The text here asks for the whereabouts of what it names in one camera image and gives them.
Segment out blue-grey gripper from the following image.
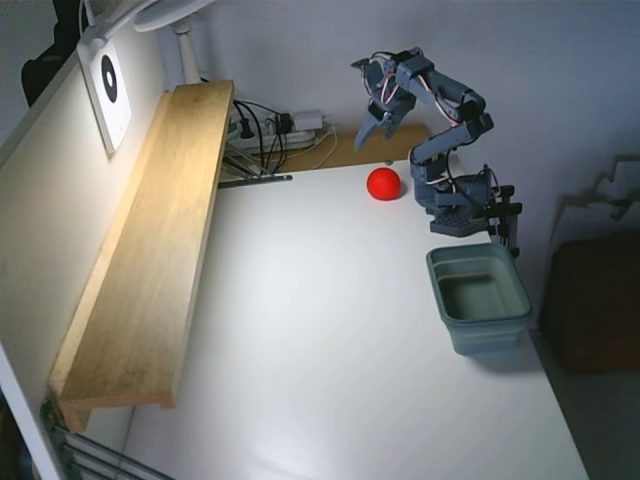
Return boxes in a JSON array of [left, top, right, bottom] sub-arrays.
[[353, 60, 417, 152]]

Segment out red ball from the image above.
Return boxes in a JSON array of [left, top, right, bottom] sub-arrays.
[[366, 167, 402, 202]]

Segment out grey rectangular container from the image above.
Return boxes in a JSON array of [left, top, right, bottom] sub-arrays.
[[425, 243, 533, 357]]

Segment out brown wooden board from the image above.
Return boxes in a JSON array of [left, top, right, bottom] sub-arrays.
[[279, 124, 432, 174]]

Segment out white power strip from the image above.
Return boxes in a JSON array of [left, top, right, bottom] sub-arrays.
[[227, 127, 326, 151]]

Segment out black clamp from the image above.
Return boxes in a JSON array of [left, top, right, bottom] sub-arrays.
[[487, 199, 524, 259]]

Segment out white desk lamp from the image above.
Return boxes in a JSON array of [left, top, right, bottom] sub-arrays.
[[79, 0, 216, 85]]

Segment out pale angular fixture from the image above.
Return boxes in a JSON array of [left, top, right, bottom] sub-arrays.
[[552, 154, 640, 224]]

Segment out long wooden shelf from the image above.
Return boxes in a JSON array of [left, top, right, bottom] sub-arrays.
[[47, 79, 236, 434]]

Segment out white panel with black circle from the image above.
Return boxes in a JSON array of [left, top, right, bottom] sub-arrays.
[[77, 37, 134, 154]]

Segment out thin white cable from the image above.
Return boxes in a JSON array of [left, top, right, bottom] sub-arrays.
[[314, 124, 341, 169]]

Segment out aluminium rail bracket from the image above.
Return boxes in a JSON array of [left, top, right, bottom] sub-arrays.
[[217, 154, 294, 190]]

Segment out black plug with cable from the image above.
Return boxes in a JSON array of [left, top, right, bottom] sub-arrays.
[[232, 99, 274, 174]]

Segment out metal frame rails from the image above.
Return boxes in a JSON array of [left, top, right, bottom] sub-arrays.
[[39, 394, 176, 480]]

